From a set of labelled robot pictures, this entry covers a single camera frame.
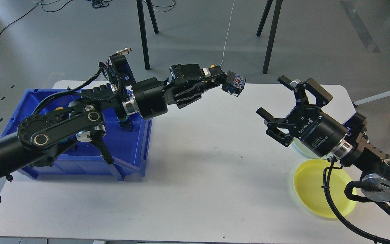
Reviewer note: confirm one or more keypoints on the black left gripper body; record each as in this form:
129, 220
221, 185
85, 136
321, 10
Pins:
152, 97

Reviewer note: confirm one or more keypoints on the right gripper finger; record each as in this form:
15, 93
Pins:
273, 127
299, 88

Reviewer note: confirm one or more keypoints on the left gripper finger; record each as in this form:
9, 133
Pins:
188, 95
186, 76

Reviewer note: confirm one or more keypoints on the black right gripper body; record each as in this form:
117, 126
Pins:
315, 129

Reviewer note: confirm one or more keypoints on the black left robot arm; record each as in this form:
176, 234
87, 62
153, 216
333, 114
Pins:
63, 119

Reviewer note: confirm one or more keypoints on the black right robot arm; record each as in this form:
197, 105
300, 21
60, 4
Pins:
347, 143

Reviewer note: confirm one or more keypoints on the pale green plate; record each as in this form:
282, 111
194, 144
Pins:
303, 149

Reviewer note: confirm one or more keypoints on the green push button right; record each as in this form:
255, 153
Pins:
126, 124

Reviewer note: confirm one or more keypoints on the yellow plate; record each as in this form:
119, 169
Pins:
308, 181

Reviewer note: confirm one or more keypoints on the blue plastic bin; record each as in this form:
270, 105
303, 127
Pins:
128, 148

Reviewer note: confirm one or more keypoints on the black stand leg left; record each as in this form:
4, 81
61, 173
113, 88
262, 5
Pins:
142, 26

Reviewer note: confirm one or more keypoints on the black stand leg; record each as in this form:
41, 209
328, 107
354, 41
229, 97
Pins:
273, 30
142, 26

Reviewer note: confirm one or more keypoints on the black stand leg right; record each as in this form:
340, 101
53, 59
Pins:
273, 30

